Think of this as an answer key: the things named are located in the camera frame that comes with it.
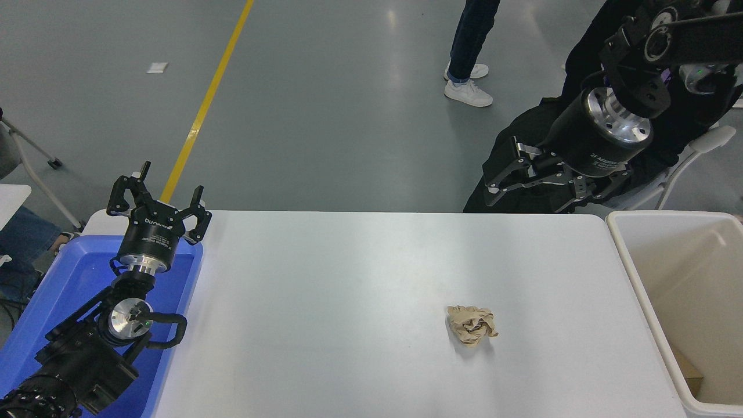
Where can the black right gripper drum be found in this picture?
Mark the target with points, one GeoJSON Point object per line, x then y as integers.
{"type": "Point", "coordinates": [580, 145]}

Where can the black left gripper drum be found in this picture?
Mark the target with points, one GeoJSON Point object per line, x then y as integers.
{"type": "Point", "coordinates": [152, 235]}

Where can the tan paper ball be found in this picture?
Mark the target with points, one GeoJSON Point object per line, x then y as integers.
{"type": "Point", "coordinates": [471, 326]}

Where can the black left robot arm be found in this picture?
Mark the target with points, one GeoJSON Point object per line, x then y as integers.
{"type": "Point", "coordinates": [75, 360]}

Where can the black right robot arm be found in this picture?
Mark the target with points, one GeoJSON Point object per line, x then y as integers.
{"type": "Point", "coordinates": [691, 40]}

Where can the seated person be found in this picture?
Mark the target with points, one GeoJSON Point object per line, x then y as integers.
{"type": "Point", "coordinates": [522, 130]}

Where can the blue plastic tray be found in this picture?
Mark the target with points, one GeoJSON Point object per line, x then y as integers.
{"type": "Point", "coordinates": [69, 278]}

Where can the grey metal stand leg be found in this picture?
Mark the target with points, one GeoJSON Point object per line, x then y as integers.
{"type": "Point", "coordinates": [35, 148]}

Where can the person at table edge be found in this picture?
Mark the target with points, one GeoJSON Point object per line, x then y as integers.
{"type": "Point", "coordinates": [26, 235]}

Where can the standing person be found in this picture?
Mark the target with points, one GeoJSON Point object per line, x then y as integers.
{"type": "Point", "coordinates": [473, 35]}

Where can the small white side table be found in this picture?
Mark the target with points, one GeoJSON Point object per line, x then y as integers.
{"type": "Point", "coordinates": [11, 200]}

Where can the white chair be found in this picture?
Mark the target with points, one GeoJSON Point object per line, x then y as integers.
{"type": "Point", "coordinates": [711, 140]}

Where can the white paper scrap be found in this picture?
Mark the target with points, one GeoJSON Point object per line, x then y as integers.
{"type": "Point", "coordinates": [157, 68]}

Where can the large pale bin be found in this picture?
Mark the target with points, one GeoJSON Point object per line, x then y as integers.
{"type": "Point", "coordinates": [685, 278]}

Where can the brown cardboard piece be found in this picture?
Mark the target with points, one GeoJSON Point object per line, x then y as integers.
{"type": "Point", "coordinates": [689, 371]}

